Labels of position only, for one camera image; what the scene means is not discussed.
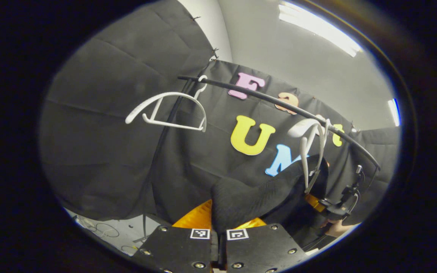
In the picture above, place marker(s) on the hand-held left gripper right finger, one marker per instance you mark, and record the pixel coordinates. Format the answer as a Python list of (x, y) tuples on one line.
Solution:
[(260, 246)]

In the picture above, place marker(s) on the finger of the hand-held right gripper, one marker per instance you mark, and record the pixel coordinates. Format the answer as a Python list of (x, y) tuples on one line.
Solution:
[(314, 203)]

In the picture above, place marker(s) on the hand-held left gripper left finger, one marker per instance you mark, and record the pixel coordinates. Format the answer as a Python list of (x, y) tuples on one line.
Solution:
[(176, 246)]

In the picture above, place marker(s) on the black knit sweater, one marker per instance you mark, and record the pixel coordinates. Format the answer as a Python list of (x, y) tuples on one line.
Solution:
[(249, 201)]

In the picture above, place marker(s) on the white plastic hanger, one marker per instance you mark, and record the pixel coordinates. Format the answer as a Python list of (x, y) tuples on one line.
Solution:
[(173, 93), (302, 127)]

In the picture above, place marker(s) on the black metal clothes rack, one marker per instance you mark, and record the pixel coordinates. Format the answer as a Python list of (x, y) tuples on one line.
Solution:
[(271, 99)]

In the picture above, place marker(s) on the black backdrop cloth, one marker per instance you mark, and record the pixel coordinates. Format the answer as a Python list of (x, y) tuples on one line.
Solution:
[(97, 132)]

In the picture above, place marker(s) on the large ceiling light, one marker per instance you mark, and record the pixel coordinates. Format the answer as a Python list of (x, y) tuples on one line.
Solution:
[(319, 26)]

